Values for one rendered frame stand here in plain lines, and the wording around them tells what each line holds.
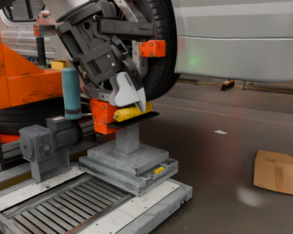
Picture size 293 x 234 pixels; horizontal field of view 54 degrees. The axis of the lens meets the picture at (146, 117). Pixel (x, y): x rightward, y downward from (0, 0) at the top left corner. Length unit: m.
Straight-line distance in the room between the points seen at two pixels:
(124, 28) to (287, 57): 0.70
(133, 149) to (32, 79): 0.71
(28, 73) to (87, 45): 1.29
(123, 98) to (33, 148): 1.16
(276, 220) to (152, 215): 0.64
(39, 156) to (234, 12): 1.18
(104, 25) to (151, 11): 0.83
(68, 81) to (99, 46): 1.00
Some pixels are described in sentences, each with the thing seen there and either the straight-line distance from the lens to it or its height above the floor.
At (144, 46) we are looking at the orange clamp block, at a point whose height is 0.86.
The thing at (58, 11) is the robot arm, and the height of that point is 0.96.
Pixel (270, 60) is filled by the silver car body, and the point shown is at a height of 0.82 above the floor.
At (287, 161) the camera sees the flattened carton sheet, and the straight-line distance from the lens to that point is 2.34.
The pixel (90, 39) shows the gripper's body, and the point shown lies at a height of 0.91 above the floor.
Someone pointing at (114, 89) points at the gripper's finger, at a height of 0.82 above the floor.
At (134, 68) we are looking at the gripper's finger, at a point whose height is 0.86.
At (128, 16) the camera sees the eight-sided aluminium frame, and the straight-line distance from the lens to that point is 1.32.
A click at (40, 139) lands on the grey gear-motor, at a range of 1.62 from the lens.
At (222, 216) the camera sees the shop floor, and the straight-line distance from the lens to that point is 1.63.
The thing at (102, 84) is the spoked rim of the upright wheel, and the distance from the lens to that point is 1.64.
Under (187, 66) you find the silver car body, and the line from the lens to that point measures 1.26.
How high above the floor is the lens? 0.93
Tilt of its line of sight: 17 degrees down
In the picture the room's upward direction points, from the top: straight up
